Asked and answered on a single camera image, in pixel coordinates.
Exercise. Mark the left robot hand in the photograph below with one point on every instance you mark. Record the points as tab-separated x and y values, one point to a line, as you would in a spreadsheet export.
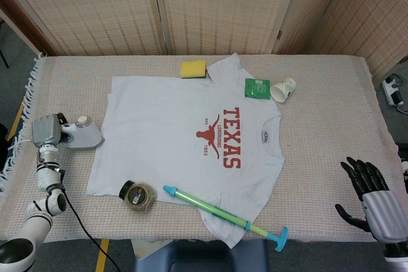
46	132

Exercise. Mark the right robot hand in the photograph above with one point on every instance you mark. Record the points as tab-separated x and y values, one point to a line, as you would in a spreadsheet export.
381	218

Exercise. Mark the white handheld device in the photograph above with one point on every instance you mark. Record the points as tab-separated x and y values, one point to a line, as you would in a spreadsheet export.
86	135

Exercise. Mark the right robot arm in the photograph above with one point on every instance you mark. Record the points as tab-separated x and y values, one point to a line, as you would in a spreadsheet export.
396	257

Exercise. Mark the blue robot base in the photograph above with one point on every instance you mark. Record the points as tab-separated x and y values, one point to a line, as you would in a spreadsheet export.
197	257

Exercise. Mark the white Texas print T-shirt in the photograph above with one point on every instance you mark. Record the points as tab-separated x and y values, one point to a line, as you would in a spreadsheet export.
159	119

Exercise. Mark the beige woven fringed table cloth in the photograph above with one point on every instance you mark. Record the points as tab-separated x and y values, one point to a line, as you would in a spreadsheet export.
318	157

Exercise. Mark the black-lidded glass jar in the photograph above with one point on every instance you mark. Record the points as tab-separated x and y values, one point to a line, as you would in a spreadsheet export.
140	197

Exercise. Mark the white power strip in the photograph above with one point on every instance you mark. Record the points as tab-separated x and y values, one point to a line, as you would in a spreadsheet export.
392	88

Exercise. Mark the woven bamboo folding screen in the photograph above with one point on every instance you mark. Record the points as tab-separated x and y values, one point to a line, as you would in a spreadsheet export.
376	14
111	7

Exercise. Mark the yellow sponge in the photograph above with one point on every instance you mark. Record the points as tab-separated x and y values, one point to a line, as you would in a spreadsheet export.
192	68

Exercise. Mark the white paper cup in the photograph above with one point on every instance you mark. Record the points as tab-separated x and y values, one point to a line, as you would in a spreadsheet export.
282	90

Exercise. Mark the green blue water pump toy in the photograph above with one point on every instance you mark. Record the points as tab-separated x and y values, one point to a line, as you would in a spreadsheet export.
207	207

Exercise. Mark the green foil packet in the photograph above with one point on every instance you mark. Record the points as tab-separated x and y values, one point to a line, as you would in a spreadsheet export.
257	88

